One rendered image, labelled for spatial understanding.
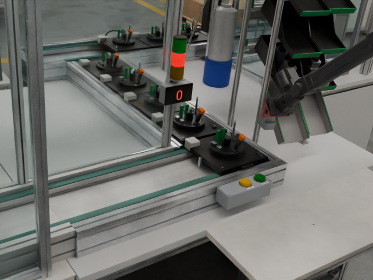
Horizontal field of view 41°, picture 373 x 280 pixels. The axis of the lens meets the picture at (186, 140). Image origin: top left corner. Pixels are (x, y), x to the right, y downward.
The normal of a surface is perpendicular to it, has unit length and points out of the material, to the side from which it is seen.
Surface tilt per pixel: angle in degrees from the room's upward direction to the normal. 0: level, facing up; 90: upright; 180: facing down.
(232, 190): 0
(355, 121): 90
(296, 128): 45
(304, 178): 0
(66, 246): 90
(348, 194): 0
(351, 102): 90
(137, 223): 90
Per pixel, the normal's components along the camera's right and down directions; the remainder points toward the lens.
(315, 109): 0.37, -0.29
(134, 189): 0.10, -0.88
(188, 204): 0.58, 0.43
